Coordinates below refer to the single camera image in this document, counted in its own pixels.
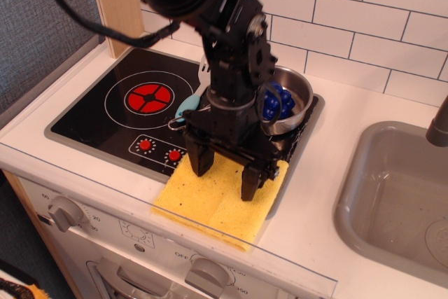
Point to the grey left oven knob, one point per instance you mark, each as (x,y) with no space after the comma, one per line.
(65,213)

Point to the silver metal pan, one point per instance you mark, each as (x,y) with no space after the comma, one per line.
(237,89)

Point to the blue toy grape cluster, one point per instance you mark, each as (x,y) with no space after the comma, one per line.
(278,102)

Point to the grey oven knob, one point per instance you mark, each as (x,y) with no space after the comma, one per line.
(65,213)
(208,277)

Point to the wooden side panel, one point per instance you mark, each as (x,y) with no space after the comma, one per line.
(119,12)

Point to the black toy stove top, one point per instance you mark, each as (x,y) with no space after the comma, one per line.
(131,116)

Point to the grey faucet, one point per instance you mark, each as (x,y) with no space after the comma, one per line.
(437,131)

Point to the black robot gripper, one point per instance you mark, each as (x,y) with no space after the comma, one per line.
(236,133)

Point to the grey right oven knob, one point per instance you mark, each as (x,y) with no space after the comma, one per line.
(208,277)

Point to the orange object at corner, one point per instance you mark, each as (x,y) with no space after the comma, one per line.
(10,289)

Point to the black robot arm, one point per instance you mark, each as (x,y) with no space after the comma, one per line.
(242,67)

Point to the spatula with light blue handle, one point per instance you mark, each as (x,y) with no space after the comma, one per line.
(193,101)

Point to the grey toy sink basin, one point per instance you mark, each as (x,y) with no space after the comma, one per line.
(393,204)

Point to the yellow cloth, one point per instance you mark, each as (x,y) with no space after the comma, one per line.
(212,204)

